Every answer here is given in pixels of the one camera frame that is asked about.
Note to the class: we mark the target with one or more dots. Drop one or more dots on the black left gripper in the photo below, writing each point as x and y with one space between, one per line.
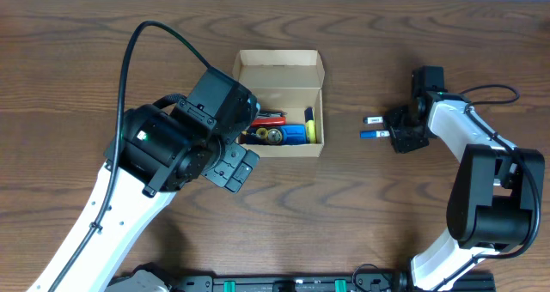
233 168

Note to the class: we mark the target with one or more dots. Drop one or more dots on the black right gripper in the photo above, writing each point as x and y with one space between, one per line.
400 142

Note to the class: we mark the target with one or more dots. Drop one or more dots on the black capped white marker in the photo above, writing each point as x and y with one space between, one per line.
373 120

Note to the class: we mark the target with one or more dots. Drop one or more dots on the blue capped white marker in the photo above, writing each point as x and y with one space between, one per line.
373 134

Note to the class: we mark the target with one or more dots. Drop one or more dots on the red stapler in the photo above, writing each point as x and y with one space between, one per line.
269 118

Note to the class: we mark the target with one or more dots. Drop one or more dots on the blue plastic staple remover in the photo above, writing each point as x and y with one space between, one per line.
293 135

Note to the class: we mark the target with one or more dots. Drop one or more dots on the yellow highlighter pen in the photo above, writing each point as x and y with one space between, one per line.
310 125

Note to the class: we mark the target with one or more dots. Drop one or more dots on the brown cardboard box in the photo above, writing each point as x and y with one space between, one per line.
288 81

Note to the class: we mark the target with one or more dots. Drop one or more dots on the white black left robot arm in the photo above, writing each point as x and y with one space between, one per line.
164 146

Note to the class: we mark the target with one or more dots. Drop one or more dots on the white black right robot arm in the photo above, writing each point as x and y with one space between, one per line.
494 208

